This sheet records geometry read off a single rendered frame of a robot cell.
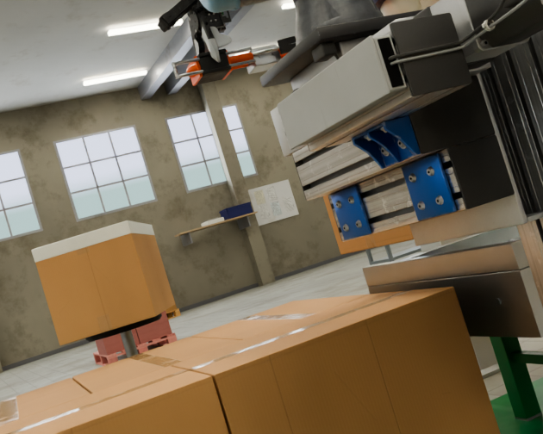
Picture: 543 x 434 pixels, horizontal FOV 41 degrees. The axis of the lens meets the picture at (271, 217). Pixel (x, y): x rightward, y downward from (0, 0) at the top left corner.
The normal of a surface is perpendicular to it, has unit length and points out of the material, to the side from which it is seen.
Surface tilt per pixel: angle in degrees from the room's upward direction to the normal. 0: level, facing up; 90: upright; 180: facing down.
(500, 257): 90
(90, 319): 90
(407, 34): 90
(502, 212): 90
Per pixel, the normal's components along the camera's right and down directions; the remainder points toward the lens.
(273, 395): 0.34, -0.14
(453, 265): -0.89, 0.26
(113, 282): 0.00, -0.04
